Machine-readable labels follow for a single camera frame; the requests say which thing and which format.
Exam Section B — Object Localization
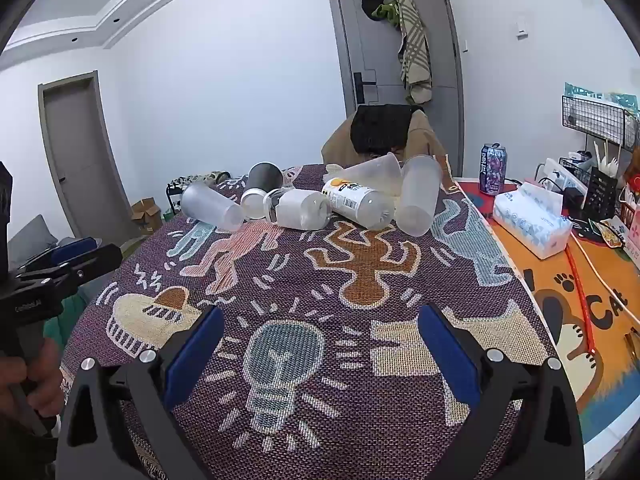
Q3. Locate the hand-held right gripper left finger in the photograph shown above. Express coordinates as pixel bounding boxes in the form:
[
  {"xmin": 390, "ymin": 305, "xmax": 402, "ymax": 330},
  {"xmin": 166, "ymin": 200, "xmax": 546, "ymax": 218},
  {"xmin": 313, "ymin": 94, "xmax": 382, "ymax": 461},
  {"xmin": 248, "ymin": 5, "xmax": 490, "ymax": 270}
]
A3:
[{"xmin": 55, "ymin": 305, "xmax": 226, "ymax": 480}]

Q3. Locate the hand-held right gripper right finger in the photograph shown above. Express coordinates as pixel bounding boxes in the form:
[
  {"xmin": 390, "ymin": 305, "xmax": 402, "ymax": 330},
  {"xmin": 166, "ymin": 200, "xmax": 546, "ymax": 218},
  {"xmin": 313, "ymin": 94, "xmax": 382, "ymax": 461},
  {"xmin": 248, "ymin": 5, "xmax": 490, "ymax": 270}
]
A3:
[{"xmin": 417, "ymin": 304, "xmax": 586, "ymax": 480}]

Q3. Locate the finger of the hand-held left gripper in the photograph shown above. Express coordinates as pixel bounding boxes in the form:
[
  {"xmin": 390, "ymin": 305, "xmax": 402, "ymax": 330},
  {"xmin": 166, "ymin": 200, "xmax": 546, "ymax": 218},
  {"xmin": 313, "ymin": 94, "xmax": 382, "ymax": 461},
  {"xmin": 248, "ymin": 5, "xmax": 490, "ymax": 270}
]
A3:
[
  {"xmin": 10, "ymin": 236, "xmax": 98, "ymax": 281},
  {"xmin": 15, "ymin": 243, "xmax": 123, "ymax": 307}
]

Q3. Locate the frosted clear plastic cup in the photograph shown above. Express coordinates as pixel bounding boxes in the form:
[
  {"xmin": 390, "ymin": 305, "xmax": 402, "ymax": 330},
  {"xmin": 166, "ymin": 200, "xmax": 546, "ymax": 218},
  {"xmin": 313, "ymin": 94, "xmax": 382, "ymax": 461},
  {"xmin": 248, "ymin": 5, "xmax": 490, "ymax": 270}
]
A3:
[{"xmin": 180, "ymin": 182, "xmax": 246, "ymax": 233}]

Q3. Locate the black cup with white rim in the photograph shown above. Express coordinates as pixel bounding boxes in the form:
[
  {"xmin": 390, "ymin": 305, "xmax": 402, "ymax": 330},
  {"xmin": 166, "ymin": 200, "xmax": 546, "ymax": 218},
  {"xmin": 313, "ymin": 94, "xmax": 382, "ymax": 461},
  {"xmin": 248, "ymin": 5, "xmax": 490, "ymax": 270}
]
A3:
[{"xmin": 240, "ymin": 187, "xmax": 282, "ymax": 221}]

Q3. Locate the tall frosted plastic cup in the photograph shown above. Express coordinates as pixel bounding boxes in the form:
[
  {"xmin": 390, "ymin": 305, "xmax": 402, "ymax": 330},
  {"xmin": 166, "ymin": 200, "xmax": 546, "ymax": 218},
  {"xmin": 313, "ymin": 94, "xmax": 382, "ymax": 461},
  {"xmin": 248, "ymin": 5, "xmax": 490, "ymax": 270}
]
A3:
[{"xmin": 394, "ymin": 154, "xmax": 444, "ymax": 237}]

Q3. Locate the white plastic cup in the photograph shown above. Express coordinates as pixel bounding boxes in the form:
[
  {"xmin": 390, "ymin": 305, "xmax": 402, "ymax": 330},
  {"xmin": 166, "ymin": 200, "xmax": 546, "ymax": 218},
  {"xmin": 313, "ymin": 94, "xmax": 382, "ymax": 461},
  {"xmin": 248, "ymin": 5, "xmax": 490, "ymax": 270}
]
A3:
[{"xmin": 270, "ymin": 188, "xmax": 332, "ymax": 231}]

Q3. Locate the frosted cone-shaped cup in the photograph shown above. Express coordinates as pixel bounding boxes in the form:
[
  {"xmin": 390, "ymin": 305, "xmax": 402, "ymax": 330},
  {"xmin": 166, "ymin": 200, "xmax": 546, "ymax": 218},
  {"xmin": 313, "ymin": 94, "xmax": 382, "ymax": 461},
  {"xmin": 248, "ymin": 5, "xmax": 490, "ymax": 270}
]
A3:
[{"xmin": 324, "ymin": 152, "xmax": 404, "ymax": 196}]

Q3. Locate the person's left hand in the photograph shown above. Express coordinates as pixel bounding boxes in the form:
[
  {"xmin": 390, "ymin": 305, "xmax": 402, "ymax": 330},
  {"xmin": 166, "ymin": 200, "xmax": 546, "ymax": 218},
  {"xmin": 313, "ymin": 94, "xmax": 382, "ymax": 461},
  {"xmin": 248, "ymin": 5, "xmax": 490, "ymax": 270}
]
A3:
[{"xmin": 0, "ymin": 340, "xmax": 67, "ymax": 421}]

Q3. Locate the cardboard box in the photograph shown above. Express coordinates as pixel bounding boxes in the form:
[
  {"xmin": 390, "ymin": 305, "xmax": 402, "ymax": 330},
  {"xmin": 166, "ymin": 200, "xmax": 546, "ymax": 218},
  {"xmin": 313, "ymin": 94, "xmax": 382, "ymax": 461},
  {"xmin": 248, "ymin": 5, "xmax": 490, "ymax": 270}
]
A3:
[{"xmin": 130, "ymin": 197, "xmax": 164, "ymax": 234}]

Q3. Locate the grey room door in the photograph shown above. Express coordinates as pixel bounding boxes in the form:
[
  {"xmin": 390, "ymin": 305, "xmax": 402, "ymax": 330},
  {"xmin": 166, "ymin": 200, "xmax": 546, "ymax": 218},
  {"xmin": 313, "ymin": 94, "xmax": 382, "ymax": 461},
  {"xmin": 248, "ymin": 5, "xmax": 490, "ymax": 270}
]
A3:
[{"xmin": 37, "ymin": 70, "xmax": 142, "ymax": 247}]

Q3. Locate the orange cat table mat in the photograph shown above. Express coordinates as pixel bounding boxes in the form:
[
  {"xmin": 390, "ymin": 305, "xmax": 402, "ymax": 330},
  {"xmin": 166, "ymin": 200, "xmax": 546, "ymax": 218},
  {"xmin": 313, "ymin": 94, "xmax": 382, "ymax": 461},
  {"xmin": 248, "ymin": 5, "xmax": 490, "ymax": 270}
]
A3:
[{"xmin": 456, "ymin": 176, "xmax": 640, "ymax": 463}]

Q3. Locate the patterned stool cushion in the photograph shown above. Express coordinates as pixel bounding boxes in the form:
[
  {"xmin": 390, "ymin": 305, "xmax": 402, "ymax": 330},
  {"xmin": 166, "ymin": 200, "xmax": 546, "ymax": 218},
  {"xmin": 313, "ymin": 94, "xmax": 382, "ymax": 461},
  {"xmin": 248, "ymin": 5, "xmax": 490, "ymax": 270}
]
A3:
[{"xmin": 166, "ymin": 170, "xmax": 232, "ymax": 194}]

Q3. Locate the purple printed blanket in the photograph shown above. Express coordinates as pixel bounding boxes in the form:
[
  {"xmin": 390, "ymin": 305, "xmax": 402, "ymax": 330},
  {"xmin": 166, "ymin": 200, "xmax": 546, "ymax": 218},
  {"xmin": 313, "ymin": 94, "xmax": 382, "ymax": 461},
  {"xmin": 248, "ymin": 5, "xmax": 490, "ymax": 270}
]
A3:
[{"xmin": 60, "ymin": 162, "xmax": 559, "ymax": 480}]

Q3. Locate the red stick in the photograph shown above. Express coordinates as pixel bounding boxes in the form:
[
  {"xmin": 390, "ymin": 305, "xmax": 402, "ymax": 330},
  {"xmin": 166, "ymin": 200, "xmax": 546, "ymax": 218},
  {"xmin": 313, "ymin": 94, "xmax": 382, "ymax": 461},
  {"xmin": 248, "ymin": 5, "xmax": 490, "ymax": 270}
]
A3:
[{"xmin": 564, "ymin": 246, "xmax": 599, "ymax": 357}]

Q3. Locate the white tissue pack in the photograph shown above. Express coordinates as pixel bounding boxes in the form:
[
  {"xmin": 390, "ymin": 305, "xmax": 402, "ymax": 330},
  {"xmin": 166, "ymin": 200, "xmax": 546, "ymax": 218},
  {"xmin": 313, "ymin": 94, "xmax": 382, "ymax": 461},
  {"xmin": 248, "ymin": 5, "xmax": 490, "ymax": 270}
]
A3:
[{"xmin": 492, "ymin": 181, "xmax": 574, "ymax": 260}]

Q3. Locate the clear bottle with label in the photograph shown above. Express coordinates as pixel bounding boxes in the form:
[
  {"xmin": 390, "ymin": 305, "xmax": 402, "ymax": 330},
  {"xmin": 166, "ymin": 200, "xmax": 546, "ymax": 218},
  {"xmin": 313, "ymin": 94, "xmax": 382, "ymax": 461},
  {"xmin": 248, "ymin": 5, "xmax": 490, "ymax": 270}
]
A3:
[{"xmin": 321, "ymin": 177, "xmax": 396, "ymax": 229}]

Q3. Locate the purple drink can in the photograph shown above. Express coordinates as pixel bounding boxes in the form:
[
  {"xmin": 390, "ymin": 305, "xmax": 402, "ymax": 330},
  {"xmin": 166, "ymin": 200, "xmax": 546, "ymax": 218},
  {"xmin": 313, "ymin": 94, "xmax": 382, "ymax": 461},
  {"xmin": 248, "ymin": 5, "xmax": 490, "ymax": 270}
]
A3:
[{"xmin": 479, "ymin": 142, "xmax": 509, "ymax": 196}]

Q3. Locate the yellow snack packet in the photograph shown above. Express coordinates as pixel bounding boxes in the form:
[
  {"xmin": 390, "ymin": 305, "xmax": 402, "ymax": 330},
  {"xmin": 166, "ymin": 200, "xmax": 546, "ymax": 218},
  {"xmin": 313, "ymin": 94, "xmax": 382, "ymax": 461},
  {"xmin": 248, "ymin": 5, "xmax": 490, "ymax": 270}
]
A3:
[{"xmin": 599, "ymin": 217, "xmax": 627, "ymax": 251}]

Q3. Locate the white power strip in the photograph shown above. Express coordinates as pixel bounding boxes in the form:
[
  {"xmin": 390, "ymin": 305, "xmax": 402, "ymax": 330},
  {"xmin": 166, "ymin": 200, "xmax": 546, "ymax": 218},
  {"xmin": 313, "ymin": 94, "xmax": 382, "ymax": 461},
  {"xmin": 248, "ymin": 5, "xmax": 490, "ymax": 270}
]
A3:
[{"xmin": 535, "ymin": 158, "xmax": 590, "ymax": 197}]

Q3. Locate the black mesh desk holder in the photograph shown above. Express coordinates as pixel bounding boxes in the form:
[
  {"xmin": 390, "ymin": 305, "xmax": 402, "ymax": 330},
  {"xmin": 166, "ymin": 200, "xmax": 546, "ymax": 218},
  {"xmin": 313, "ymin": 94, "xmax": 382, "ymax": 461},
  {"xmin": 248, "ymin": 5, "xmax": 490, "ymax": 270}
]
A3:
[{"xmin": 558, "ymin": 157, "xmax": 620, "ymax": 222}]

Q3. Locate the black quilted garment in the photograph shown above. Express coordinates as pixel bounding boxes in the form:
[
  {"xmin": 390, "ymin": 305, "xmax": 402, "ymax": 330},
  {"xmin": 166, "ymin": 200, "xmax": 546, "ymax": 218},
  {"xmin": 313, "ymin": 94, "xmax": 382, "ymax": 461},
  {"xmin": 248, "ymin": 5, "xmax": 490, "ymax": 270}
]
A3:
[{"xmin": 349, "ymin": 103, "xmax": 424, "ymax": 154}]

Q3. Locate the grey entrance door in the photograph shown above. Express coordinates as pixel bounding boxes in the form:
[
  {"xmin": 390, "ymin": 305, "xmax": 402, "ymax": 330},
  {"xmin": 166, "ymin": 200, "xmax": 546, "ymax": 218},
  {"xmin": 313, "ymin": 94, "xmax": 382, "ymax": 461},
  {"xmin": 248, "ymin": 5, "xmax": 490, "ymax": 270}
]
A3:
[{"xmin": 323, "ymin": 0, "xmax": 466, "ymax": 179}]

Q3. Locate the plaid scarf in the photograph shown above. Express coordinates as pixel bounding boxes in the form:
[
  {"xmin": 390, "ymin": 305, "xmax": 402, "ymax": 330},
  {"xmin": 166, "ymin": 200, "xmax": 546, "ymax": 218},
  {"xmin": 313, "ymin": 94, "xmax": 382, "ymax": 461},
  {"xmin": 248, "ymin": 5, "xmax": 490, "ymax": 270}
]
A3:
[{"xmin": 391, "ymin": 0, "xmax": 434, "ymax": 106}]

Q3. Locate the green hanging cloth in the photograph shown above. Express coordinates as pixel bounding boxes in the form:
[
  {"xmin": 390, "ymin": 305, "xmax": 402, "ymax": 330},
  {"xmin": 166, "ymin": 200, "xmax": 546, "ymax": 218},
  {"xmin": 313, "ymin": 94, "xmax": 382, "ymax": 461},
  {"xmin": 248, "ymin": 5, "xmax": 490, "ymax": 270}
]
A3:
[{"xmin": 375, "ymin": 0, "xmax": 402, "ymax": 27}]

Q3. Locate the white cable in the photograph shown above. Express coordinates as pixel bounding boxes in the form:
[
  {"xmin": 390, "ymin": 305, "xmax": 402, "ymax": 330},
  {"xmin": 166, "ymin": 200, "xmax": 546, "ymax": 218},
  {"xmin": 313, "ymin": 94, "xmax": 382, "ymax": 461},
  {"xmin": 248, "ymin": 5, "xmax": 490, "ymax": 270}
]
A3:
[{"xmin": 566, "ymin": 231, "xmax": 640, "ymax": 332}]

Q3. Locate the black wire wall basket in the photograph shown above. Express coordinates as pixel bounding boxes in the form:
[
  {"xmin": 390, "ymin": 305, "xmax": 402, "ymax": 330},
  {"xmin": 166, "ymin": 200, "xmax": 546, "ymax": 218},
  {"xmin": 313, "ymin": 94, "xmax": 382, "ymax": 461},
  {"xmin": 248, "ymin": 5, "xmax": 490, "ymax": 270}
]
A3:
[{"xmin": 561, "ymin": 93, "xmax": 640, "ymax": 152}]

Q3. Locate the black door lock handle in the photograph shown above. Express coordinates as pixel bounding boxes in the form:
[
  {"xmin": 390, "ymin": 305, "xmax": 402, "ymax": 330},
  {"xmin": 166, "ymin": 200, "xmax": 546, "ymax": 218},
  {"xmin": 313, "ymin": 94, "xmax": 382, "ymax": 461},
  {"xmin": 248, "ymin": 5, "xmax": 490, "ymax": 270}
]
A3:
[{"xmin": 353, "ymin": 70, "xmax": 377, "ymax": 106}]

